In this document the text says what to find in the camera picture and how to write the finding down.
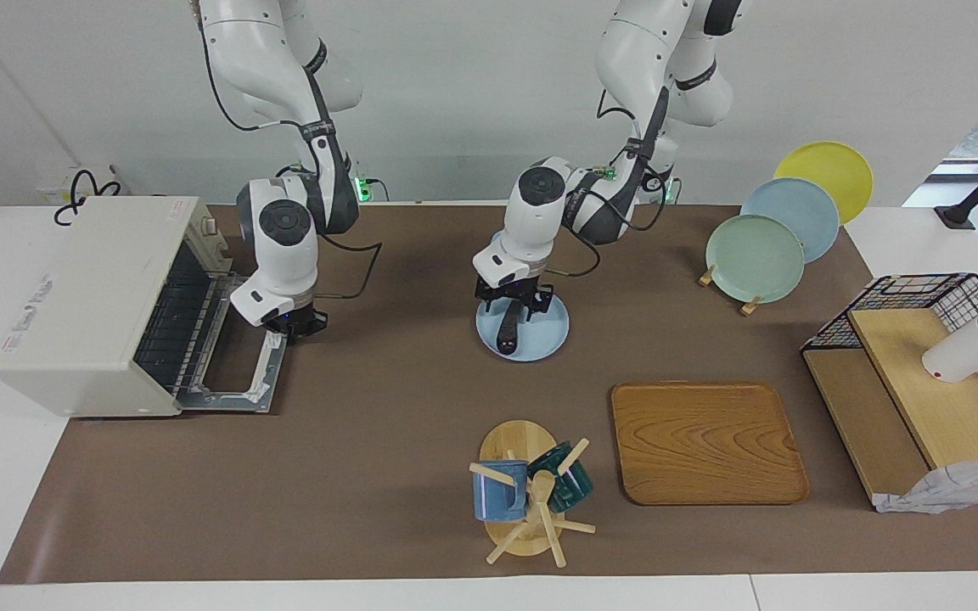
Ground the dark purple eggplant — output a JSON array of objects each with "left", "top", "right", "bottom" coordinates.
[{"left": 497, "top": 304, "right": 524, "bottom": 353}]

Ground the small light blue plate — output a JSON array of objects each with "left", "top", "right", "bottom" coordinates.
[{"left": 475, "top": 289, "right": 571, "bottom": 363}]

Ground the glass oven door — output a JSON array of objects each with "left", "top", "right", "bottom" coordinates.
[{"left": 175, "top": 276, "right": 290, "bottom": 414}]

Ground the white toaster oven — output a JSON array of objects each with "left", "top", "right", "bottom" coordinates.
[{"left": 0, "top": 195, "right": 231, "bottom": 418}]

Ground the brown table mat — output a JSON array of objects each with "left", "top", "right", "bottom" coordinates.
[{"left": 0, "top": 204, "right": 978, "bottom": 585}]

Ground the wooden mug tree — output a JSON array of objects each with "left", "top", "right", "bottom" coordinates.
[{"left": 468, "top": 419, "right": 598, "bottom": 569}]

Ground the dark green mug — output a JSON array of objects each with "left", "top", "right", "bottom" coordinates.
[{"left": 527, "top": 441, "right": 594, "bottom": 514}]

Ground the blue mug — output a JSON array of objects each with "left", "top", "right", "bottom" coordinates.
[{"left": 472, "top": 460, "right": 529, "bottom": 523}]

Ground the wooden serving tray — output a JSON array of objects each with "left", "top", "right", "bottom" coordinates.
[{"left": 610, "top": 381, "right": 811, "bottom": 507}]

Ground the wooden plate rack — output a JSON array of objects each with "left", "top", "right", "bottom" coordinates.
[{"left": 698, "top": 265, "right": 763, "bottom": 317}]

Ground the pale green plate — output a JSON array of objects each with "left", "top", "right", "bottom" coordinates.
[{"left": 705, "top": 214, "right": 806, "bottom": 304}]

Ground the large light blue plate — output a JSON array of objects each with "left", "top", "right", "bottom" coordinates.
[{"left": 739, "top": 177, "right": 840, "bottom": 264}]

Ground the yellow plate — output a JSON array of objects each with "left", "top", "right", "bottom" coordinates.
[{"left": 773, "top": 141, "right": 874, "bottom": 225}]

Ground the wooden shelf box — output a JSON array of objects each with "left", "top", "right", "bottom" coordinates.
[{"left": 801, "top": 307, "right": 978, "bottom": 510}]

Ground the white cup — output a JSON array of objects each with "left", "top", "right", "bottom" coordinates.
[{"left": 921, "top": 312, "right": 978, "bottom": 384}]

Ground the white patterned cloth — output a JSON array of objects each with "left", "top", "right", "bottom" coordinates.
[{"left": 874, "top": 457, "right": 978, "bottom": 515}]

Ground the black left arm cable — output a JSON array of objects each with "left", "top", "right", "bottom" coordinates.
[{"left": 540, "top": 85, "right": 668, "bottom": 277}]

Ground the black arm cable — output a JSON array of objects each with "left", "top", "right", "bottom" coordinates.
[
  {"left": 196, "top": 17, "right": 384, "bottom": 300},
  {"left": 540, "top": 85, "right": 668, "bottom": 277}
]

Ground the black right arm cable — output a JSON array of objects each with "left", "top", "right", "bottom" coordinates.
[{"left": 196, "top": 17, "right": 384, "bottom": 300}]

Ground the black oven power cable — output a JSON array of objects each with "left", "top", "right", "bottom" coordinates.
[{"left": 53, "top": 168, "right": 122, "bottom": 226}]

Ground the black wire basket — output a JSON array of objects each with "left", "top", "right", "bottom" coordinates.
[{"left": 801, "top": 272, "right": 978, "bottom": 451}]

